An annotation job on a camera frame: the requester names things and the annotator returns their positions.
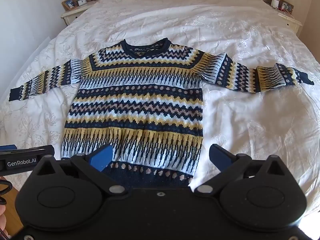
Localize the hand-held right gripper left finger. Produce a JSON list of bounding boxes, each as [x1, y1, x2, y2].
[[32, 144, 127, 197]]

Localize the navy yellow white patterned sweater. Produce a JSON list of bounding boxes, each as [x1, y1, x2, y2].
[[9, 38, 315, 188]]

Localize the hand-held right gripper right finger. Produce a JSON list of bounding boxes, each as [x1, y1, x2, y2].
[[194, 144, 288, 197]]

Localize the wooden photo frame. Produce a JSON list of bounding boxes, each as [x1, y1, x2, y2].
[[62, 0, 77, 11]]

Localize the brown photo frame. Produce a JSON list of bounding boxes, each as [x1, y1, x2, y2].
[[278, 0, 294, 13]]

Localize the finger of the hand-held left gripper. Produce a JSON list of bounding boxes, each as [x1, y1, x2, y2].
[[0, 144, 47, 158]]

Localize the white embroidered duvet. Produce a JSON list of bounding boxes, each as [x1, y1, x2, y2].
[[0, 0, 320, 220]]

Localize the person's left hand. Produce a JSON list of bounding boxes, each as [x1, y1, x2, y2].
[[0, 176, 7, 238]]

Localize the cream nightstand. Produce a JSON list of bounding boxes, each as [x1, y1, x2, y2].
[[261, 0, 303, 34], [61, 4, 91, 26]]

